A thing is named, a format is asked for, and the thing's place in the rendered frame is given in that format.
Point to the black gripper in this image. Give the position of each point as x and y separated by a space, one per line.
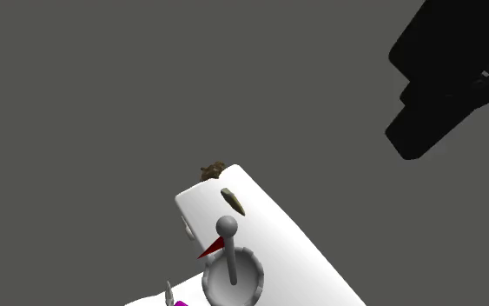
447 51

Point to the white toilet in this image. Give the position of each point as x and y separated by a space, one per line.
282 250

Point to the olive pointed stick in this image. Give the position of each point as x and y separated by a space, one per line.
232 201

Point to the brown lumpy figure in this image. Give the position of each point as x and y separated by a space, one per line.
212 171

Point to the grey pestle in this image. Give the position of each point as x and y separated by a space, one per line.
227 226

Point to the red pointed cone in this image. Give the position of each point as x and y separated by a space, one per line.
214 246

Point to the magenta thing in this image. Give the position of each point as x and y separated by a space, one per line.
180 303

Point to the small grey pointed thing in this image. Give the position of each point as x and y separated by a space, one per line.
169 294

